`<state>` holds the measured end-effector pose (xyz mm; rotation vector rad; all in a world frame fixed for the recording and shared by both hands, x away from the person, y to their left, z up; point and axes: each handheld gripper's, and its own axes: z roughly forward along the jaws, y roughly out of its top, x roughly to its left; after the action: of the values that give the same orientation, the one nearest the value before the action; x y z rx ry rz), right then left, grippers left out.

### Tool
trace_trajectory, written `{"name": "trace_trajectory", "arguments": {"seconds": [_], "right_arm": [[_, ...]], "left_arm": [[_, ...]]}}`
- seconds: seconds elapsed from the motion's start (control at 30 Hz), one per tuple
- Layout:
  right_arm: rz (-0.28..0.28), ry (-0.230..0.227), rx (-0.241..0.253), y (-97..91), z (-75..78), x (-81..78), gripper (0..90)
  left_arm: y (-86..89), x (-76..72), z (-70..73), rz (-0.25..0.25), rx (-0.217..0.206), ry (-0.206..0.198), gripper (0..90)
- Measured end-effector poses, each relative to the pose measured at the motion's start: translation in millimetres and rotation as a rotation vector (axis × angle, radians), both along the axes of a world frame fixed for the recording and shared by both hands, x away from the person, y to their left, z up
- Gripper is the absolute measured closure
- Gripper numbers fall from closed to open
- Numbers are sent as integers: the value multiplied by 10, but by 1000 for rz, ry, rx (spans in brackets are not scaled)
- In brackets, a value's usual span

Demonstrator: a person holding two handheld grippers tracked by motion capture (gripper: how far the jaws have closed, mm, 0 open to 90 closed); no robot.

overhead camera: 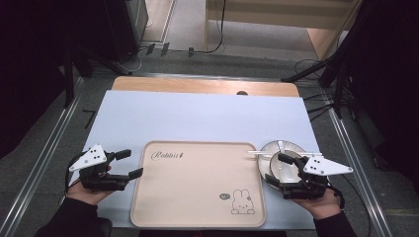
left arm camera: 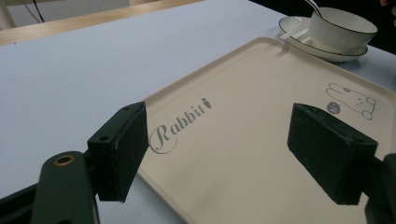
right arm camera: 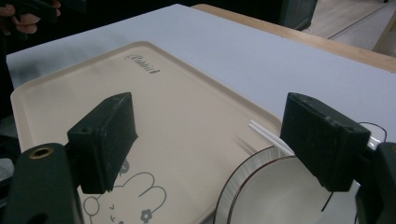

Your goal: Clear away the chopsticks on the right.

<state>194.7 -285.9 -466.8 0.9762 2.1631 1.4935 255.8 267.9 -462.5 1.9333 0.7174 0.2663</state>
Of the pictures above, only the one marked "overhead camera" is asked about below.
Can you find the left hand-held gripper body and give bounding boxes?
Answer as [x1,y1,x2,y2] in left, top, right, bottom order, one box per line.
[68,143,130,193]

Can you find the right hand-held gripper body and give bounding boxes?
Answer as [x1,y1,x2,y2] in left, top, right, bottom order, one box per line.
[281,155,355,200]

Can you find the white bowl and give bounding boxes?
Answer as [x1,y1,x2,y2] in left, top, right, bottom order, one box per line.
[269,149,309,185]

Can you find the person's left hand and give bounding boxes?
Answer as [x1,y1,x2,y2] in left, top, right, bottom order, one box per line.
[66,165,115,206]

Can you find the person's right hand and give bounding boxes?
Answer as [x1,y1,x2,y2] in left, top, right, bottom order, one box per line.
[292,188,343,220]

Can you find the white chopstick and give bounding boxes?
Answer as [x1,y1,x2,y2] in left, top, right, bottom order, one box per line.
[248,151,323,157]
[247,149,322,155]

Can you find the white plate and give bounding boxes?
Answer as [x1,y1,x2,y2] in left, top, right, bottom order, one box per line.
[256,139,318,193]

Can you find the beige rabbit print tray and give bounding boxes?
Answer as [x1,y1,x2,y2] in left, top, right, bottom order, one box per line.
[129,140,267,229]

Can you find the white table mat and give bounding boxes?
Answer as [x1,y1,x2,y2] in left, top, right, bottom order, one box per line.
[70,90,322,231]

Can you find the black tripod stand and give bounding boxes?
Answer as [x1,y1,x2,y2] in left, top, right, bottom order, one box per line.
[61,43,133,109]
[281,0,367,120]

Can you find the wooden table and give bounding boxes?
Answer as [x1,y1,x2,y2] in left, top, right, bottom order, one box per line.
[111,76,300,99]

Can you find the black curtain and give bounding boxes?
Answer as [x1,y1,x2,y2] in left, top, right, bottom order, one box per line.
[0,0,141,160]
[339,0,419,198]

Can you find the light wooden cabinet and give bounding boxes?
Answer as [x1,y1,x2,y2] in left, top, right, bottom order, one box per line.
[204,0,364,62]

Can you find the metal floor rail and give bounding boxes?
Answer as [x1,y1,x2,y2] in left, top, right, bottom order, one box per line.
[0,77,86,237]
[320,88,393,237]

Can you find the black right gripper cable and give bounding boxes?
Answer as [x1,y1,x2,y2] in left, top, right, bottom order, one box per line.
[328,173,373,237]

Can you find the white floor cable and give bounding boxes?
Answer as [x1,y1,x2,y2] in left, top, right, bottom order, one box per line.
[114,46,150,75]

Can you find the black floor cable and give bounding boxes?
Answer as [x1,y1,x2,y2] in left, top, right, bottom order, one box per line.
[293,58,334,122]

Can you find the black hanging cable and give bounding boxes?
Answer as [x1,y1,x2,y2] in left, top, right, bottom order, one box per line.
[193,0,229,55]

